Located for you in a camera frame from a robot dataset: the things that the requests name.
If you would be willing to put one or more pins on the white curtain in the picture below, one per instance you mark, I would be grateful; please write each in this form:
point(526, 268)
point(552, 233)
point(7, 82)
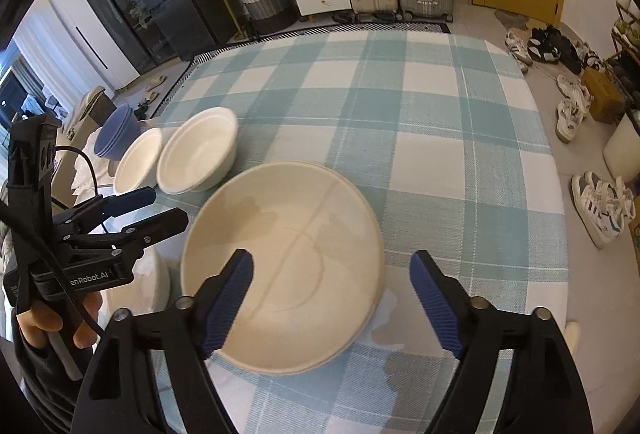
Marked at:
point(35, 54)

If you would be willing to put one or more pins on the blue checked tablecloth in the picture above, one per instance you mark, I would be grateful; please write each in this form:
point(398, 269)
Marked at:
point(425, 139)

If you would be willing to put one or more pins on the white brown sneaker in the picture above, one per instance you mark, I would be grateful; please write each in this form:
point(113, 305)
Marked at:
point(517, 46)

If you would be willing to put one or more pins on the person's left forearm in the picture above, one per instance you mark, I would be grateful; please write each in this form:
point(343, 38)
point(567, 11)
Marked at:
point(50, 389)

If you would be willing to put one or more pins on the grey doormat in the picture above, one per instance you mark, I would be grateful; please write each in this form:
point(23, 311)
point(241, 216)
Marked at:
point(512, 20)

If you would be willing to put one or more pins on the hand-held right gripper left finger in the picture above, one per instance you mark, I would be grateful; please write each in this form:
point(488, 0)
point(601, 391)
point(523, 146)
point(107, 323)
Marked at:
point(227, 304)

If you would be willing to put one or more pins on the white paper bowl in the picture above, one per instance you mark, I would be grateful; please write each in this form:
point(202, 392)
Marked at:
point(135, 164)
point(150, 284)
point(200, 149)

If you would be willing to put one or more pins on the white trash bin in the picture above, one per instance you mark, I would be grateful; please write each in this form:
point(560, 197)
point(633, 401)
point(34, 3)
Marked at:
point(622, 149)

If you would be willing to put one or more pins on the beige sofa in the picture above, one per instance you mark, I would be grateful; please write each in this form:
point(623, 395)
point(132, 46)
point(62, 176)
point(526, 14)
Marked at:
point(95, 106)

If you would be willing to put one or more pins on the wooden shoe rack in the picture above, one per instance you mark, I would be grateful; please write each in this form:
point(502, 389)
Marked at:
point(614, 41)

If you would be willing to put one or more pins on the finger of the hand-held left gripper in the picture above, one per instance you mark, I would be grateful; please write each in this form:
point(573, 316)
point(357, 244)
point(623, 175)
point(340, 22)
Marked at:
point(132, 200)
point(160, 223)

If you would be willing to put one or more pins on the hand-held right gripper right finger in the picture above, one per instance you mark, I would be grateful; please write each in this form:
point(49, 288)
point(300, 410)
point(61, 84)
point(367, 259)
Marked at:
point(435, 309)

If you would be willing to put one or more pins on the white plastic bag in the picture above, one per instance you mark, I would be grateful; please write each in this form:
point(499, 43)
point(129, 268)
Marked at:
point(82, 179)

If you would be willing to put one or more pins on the white green sneaker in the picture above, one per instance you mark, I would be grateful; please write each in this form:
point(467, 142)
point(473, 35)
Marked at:
point(595, 196)
point(607, 221)

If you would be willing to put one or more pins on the person's left hand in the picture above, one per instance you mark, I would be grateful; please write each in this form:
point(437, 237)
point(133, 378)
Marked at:
point(37, 326)

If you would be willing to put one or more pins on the beige slipper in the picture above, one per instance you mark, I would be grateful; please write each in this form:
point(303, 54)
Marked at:
point(156, 82)
point(146, 101)

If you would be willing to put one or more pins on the black white sneaker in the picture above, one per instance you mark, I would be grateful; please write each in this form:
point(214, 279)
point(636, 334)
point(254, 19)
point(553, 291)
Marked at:
point(540, 39)
point(562, 49)

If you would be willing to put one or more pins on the brown cardboard box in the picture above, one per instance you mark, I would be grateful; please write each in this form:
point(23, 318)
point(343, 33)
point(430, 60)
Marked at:
point(602, 94)

